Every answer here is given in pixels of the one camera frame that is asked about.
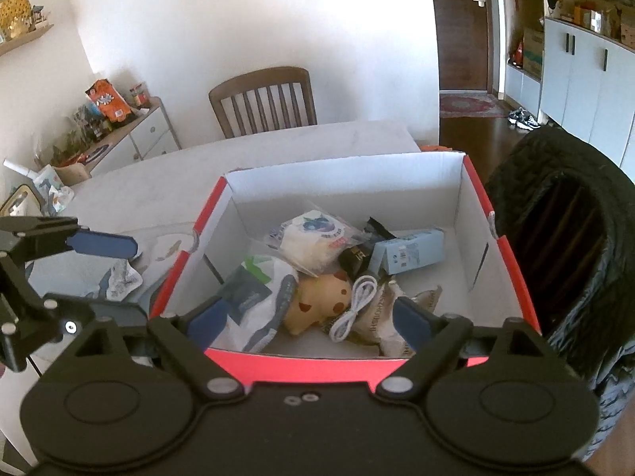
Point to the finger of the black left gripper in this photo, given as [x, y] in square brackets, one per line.
[101, 244]

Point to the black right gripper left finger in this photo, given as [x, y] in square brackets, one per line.
[182, 342]

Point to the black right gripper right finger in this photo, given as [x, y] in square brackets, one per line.
[436, 343]

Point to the white printed snack pouch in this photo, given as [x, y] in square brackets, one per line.
[374, 325]

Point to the white green grey tissue pack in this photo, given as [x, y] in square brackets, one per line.
[259, 293]

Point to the light blue small carton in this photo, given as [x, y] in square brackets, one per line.
[408, 253]

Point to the tan spotted plush toy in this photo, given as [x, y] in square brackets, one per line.
[316, 300]

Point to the blueberry bread clear package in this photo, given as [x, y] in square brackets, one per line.
[313, 241]

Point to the black gold snack packet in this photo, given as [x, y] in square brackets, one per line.
[355, 260]

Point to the colourful tissue pack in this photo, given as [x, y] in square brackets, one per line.
[50, 186]

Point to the red and white cardboard box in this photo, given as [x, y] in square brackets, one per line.
[407, 193]

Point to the white sideboard cabinet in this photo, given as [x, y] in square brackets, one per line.
[149, 136]

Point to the orange snack bag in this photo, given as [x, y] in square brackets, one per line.
[110, 103]

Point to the black padded jacket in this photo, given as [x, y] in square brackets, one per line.
[568, 213]

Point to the orange paper bag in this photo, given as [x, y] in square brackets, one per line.
[435, 148]

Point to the red patterned door rug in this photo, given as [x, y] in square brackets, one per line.
[470, 104]

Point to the brown wooden chair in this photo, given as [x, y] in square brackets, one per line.
[264, 100]

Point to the pair of sneakers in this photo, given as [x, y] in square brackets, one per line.
[523, 120]

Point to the brown wooden door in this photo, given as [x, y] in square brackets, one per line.
[463, 30]

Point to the white wall cabinet unit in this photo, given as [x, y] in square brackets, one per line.
[576, 69]

